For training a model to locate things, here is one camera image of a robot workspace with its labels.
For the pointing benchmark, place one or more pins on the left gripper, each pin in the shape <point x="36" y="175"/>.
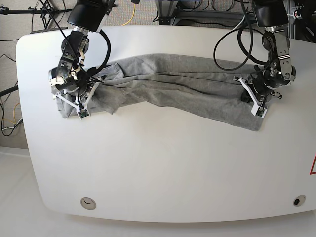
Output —
<point x="256" y="91"/>

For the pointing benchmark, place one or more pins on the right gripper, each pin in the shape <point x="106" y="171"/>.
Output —
<point x="74" y="100"/>

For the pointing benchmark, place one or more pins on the grey T-shirt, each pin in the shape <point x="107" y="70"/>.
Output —
<point x="192" y="84"/>

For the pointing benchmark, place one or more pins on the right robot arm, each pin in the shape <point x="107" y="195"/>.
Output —
<point x="72" y="86"/>

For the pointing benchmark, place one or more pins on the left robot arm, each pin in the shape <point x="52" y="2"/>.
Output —
<point x="278" y="70"/>

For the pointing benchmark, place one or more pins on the black tripod stand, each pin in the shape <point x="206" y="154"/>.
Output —
<point x="46" y="13"/>

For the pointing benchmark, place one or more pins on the red triangle sticker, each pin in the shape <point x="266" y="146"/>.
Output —
<point x="313" y="168"/>

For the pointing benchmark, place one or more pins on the left table grommet hole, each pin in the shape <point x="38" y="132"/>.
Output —
<point x="88" y="203"/>

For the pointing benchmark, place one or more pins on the table grommet hole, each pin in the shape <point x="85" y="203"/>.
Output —
<point x="299" y="200"/>
<point x="88" y="203"/>

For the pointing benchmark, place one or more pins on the right table grommet hole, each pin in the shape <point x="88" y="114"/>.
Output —
<point x="299" y="200"/>

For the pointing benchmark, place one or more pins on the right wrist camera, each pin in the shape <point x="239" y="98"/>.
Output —
<point x="83" y="114"/>

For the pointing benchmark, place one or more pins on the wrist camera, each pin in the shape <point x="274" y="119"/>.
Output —
<point x="83" y="114"/>
<point x="258" y="111"/>

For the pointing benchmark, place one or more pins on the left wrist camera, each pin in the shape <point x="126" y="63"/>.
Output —
<point x="258" y="111"/>

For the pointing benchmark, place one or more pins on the grey aluminium frame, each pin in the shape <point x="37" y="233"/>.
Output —
<point x="168" y="13"/>

